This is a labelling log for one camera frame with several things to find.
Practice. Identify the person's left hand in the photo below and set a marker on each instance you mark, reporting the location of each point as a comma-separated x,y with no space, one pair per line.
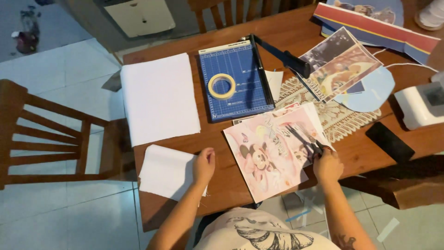
203,166

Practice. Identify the person's right hand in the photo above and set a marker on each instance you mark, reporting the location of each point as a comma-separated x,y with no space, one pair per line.
326,167

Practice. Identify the person's right fingers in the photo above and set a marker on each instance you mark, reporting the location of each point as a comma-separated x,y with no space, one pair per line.
321,156

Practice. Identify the person's left fingers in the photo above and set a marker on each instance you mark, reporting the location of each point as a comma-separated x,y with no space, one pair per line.
209,156

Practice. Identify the black scissors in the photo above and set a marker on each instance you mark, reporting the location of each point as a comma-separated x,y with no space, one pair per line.
305,140

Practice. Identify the white lace table runner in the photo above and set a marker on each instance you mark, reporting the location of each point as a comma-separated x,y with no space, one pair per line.
333,114

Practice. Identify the small white paper sheet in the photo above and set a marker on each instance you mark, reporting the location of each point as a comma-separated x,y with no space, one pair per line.
166,172

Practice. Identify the pink cartoon printed sheet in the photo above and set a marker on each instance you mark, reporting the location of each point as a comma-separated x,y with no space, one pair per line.
267,163

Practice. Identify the paper scraps on floor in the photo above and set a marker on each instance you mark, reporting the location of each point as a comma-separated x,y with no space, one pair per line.
312,211

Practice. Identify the black phone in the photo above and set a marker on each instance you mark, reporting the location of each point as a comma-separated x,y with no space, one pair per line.
389,142

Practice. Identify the roll of masking tape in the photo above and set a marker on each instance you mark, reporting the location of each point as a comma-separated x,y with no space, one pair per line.
221,86

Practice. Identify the large white paper sheet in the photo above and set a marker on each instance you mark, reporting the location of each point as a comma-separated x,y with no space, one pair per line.
159,99

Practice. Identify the light blue round cutout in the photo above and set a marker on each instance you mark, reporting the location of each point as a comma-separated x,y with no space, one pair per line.
371,93

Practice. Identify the blue paper cutter board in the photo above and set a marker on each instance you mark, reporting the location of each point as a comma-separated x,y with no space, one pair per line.
239,80

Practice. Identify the wooden bench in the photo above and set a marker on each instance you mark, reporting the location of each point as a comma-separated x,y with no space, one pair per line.
399,184

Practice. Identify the white paper behind cutter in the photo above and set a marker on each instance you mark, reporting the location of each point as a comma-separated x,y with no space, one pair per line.
275,83

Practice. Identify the person's white printed shirt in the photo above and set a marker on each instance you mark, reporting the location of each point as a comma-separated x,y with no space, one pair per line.
258,231

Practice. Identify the stack of printed picture sheets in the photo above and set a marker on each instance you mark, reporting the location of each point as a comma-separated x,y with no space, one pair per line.
338,66

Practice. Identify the white machine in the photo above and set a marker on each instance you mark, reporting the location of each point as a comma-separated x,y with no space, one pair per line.
421,104

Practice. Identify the red and blue folded cardboard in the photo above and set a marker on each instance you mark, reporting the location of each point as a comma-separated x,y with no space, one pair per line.
374,29

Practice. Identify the wooden chair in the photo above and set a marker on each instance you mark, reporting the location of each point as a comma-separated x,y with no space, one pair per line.
52,135

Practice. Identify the dark vase with flowers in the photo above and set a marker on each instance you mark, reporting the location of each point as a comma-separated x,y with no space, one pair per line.
27,33

